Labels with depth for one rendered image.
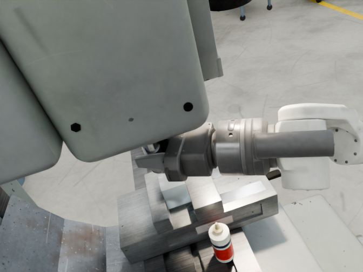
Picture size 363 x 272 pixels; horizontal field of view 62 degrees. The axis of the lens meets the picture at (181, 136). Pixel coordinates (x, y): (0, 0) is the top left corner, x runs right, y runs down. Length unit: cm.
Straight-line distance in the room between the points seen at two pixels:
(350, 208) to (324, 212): 100
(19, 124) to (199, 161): 24
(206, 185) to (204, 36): 34
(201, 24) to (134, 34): 12
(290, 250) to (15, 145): 62
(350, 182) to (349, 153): 160
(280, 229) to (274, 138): 43
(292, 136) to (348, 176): 175
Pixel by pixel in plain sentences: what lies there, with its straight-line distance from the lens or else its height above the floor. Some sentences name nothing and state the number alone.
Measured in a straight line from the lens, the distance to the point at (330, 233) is 95.
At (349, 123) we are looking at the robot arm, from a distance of 50.
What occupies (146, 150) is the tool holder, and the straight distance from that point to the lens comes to 49.
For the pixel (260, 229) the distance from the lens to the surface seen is 81.
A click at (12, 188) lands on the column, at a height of 112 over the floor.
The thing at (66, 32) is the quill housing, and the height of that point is 148.
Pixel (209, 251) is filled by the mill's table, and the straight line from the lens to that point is 69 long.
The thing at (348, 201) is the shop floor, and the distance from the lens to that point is 202.
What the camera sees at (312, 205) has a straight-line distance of 100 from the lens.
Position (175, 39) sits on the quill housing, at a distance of 33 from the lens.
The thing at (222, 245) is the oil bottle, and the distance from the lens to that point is 62.
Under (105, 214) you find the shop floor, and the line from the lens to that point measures 223.
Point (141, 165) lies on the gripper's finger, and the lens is 50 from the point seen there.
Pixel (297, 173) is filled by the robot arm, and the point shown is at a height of 123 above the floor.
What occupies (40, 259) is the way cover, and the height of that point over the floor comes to 103.
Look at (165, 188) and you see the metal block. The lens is 63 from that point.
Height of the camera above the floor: 155
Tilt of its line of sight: 37 degrees down
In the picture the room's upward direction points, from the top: 17 degrees counter-clockwise
